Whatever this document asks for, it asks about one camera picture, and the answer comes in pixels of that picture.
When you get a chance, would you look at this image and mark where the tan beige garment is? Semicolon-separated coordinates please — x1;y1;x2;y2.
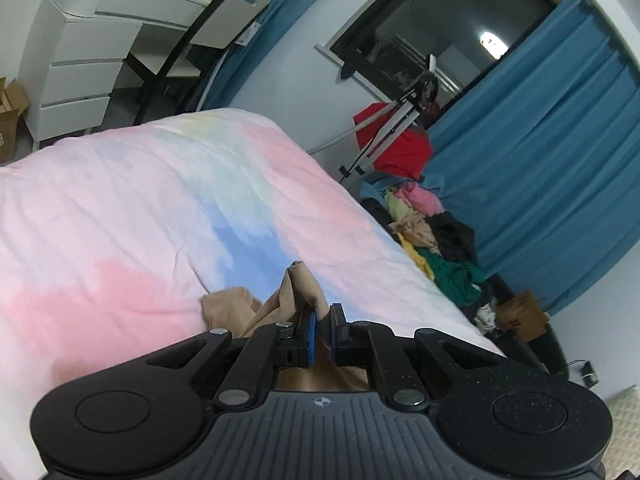
201;261;369;392

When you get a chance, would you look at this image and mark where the green garment in pile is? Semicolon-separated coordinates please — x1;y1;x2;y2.
416;247;491;309

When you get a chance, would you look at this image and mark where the yellow beige garment in pile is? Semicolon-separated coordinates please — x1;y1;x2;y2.
384;190;442;281

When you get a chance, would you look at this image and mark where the black garment in pile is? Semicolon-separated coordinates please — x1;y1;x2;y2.
426;211;477;264

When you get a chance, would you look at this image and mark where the pink garment in pile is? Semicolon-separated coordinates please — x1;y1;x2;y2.
395;182;445;217

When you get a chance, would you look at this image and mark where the brown cardboard box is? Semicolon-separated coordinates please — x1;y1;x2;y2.
496;290;549;342

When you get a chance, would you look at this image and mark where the red garment on rack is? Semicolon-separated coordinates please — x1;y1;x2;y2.
352;102;434;181

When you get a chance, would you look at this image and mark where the pastel multicolour bed sheet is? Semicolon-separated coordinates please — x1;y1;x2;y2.
1;108;489;479

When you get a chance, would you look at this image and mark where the blue curtain right panel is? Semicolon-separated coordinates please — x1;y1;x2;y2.
424;0;639;313

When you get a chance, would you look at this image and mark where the blue curtain panel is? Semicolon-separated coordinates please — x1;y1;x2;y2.
190;0;317;110
424;0;639;313

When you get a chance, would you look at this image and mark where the grey backed chair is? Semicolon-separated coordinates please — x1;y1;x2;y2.
125;0;270;126

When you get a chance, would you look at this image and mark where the dark glass window door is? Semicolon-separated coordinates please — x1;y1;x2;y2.
330;0;555;106

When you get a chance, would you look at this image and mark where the blue curtain left panel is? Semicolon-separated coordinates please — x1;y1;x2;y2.
190;0;317;110

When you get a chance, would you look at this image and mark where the cardboard box by dresser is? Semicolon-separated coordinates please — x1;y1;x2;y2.
0;77;30;162

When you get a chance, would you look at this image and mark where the white drawer dresser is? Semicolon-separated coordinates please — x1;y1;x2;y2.
17;0;208;150

